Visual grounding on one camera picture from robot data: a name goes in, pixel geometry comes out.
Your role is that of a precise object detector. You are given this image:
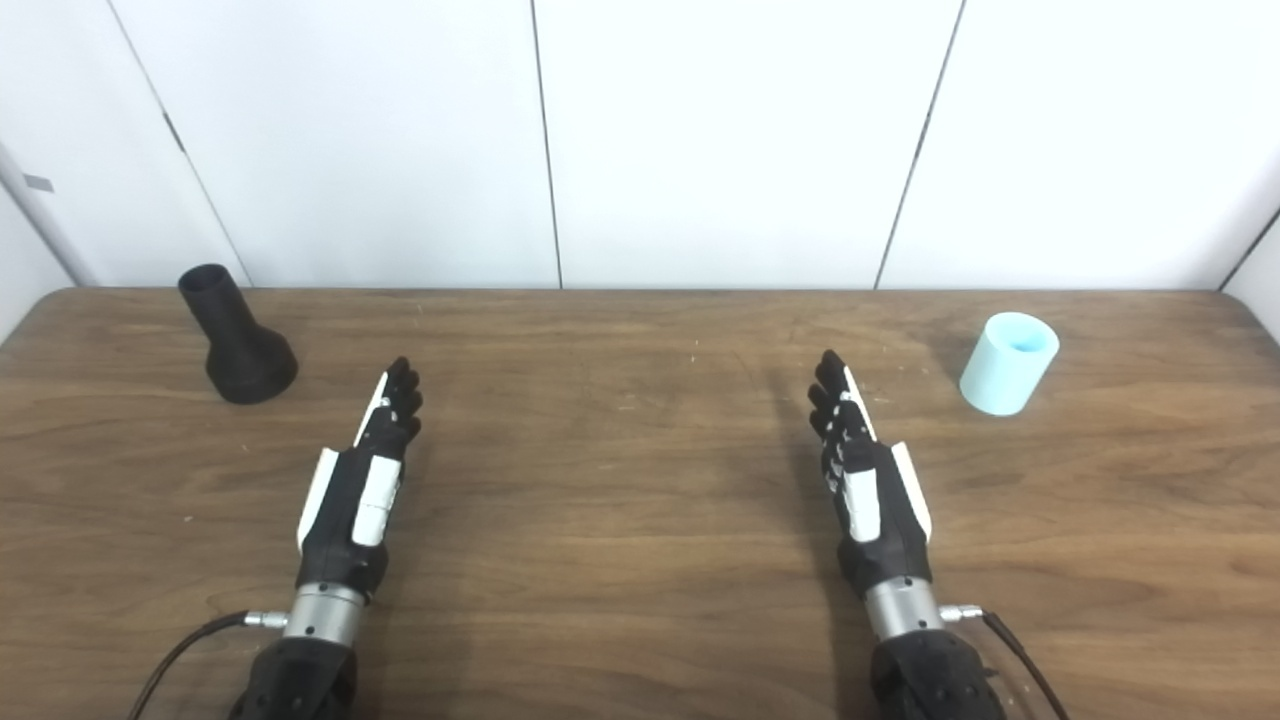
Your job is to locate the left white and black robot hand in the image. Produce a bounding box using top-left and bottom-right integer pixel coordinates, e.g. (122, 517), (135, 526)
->
(296, 357), (424, 602)

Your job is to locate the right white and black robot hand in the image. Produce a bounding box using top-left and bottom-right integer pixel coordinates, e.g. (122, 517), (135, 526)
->
(808, 349), (934, 599)

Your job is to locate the black nozzle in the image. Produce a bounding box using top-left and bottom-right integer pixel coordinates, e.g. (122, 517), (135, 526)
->
(178, 263), (299, 405)

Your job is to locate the light-blue hose piece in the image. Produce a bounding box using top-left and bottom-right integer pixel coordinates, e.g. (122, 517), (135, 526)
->
(959, 312), (1060, 417)

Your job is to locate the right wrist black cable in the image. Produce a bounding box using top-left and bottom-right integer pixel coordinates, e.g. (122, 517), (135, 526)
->
(940, 604), (1072, 720)

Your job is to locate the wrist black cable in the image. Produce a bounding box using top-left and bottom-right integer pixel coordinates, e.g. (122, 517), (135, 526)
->
(940, 604), (1072, 720)
(127, 610), (290, 720)

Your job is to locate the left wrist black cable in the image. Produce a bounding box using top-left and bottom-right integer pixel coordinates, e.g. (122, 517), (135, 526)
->
(127, 610), (290, 720)

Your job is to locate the white corner post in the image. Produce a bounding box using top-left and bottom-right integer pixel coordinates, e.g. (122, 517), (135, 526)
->
(0, 140), (98, 289)

